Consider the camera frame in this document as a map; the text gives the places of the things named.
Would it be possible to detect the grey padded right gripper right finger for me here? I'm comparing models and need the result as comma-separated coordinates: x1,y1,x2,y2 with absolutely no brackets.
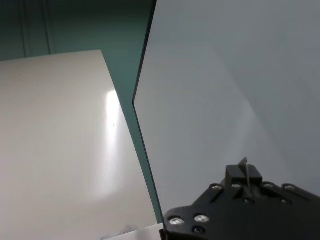
247,164,301,203

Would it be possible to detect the grey padded right gripper left finger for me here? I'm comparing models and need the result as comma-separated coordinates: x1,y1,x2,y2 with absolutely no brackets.
209,164,248,201

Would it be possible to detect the white glossy panel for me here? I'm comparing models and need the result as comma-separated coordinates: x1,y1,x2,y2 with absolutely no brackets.
0,49,161,240

